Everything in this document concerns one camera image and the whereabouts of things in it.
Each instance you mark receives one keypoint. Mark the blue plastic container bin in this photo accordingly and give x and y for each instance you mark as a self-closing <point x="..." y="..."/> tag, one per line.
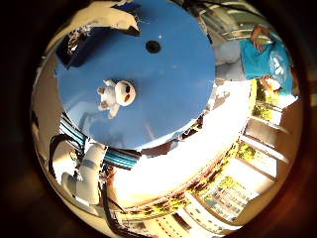
<point x="71" y="49"/>

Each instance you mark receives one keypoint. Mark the black round table grommet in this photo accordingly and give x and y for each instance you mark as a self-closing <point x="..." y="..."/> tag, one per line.
<point x="153" y="46"/>

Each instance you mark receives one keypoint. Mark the cyan black striped panel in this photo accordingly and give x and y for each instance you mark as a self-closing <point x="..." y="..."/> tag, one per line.
<point x="120" y="158"/>

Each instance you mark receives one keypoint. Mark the person in teal shirt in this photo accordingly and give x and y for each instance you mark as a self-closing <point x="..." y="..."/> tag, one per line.
<point x="264" y="62"/>

